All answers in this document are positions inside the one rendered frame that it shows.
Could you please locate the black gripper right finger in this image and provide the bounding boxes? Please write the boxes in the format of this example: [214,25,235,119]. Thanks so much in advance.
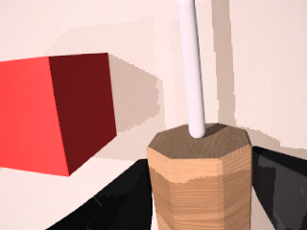
[252,146,307,230]

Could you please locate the red cube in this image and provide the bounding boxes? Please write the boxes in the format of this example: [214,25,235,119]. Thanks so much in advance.
[0,53,118,177]

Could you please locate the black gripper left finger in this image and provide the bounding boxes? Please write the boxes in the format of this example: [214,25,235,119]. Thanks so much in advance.
[46,158,153,230]

